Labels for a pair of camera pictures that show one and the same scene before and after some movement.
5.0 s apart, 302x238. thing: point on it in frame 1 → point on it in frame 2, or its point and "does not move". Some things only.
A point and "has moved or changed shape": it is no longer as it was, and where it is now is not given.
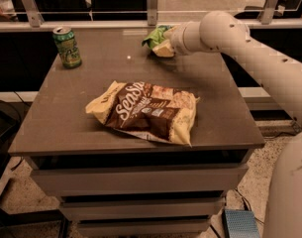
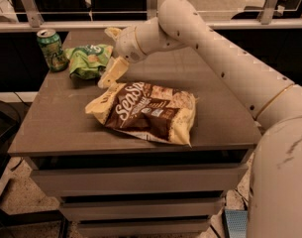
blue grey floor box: (240, 223) does not move
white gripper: (177, 39) → (128, 45)
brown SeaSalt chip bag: (146, 109) does not move
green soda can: (63, 38) → (51, 45)
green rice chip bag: (155, 36) has moved or changed shape
